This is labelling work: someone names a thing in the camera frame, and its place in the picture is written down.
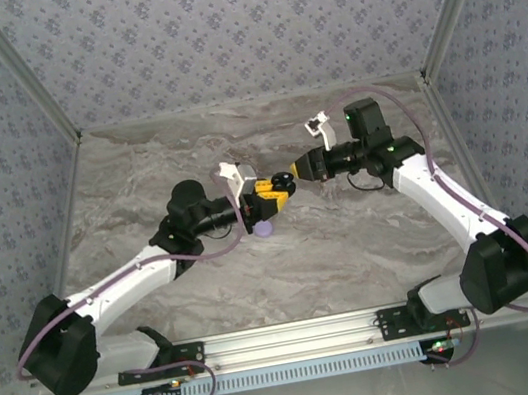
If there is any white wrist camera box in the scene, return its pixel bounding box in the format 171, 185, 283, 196
216, 157, 260, 201
302, 111, 339, 154

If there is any purple earbuds charging case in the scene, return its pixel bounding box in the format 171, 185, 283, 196
251, 219, 277, 241

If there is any light blue slotted cable duct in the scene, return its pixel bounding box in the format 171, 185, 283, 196
86, 338, 430, 395

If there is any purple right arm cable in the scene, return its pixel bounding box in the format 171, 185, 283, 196
320, 61, 528, 383

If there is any aluminium side rail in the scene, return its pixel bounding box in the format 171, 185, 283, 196
29, 134, 109, 299
417, 59, 528, 291

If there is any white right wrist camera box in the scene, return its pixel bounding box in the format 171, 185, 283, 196
302, 111, 339, 154

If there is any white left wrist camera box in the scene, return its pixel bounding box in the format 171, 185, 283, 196
216, 157, 260, 201

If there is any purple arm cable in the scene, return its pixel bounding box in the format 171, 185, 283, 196
0, 173, 221, 395
320, 61, 528, 383

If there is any small black controller board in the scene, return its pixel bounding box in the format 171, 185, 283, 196
139, 379, 185, 395
421, 335, 461, 368

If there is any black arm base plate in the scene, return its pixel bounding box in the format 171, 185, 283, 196
113, 339, 210, 388
374, 294, 472, 343

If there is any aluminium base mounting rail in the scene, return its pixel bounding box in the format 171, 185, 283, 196
22, 281, 528, 395

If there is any thin black left wrist cable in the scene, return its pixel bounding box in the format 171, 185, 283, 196
201, 226, 231, 243

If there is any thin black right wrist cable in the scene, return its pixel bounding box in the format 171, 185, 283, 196
344, 167, 388, 197

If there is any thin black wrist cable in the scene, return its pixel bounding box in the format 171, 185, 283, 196
344, 167, 388, 197
201, 226, 231, 243

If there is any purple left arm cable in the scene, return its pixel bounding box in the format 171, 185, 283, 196
0, 173, 221, 395

